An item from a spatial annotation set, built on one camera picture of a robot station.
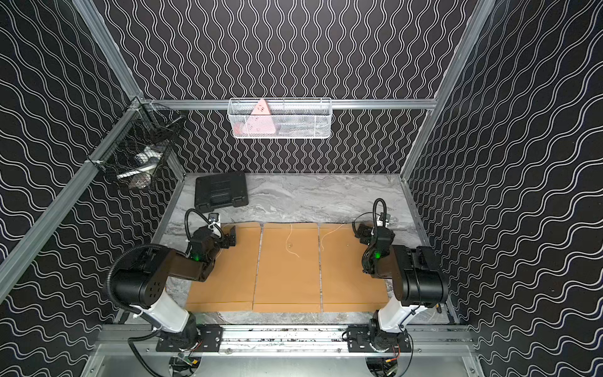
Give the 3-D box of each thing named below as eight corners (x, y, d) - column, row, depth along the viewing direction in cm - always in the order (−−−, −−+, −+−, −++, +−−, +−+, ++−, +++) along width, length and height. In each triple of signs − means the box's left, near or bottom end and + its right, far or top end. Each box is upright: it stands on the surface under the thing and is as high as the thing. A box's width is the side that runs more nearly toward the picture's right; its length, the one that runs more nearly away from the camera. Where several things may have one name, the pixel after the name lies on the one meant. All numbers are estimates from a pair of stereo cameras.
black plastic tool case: (198, 216, 107) (193, 207, 102) (200, 185, 119) (196, 175, 114) (249, 207, 110) (246, 198, 105) (246, 178, 123) (243, 168, 117)
